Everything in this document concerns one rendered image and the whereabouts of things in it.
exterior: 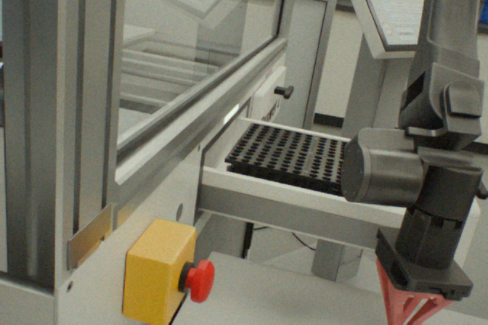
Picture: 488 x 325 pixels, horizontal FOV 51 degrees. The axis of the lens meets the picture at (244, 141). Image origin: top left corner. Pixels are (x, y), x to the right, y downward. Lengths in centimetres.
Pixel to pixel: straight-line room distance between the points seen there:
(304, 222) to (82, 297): 35
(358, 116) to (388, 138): 127
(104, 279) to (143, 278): 4
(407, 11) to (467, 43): 108
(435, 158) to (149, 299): 29
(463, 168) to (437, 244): 8
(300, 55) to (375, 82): 80
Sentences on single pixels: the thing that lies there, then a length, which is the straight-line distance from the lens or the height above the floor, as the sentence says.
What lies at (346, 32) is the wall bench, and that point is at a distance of 376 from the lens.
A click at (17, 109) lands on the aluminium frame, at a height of 106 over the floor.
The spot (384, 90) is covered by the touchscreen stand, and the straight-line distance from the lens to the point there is 175.
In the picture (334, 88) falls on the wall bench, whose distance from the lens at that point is 383.
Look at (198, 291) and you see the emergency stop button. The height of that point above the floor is 88.
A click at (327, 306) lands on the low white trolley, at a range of 70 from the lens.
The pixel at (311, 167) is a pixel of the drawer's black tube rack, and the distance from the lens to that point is 73.
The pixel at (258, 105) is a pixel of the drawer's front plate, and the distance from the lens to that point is 95.
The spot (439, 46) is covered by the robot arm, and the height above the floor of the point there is 111.
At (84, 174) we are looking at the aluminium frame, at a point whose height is 102.
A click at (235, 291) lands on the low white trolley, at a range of 69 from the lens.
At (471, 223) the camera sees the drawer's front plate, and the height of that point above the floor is 91.
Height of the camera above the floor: 117
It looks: 20 degrees down
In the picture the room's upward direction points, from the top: 8 degrees clockwise
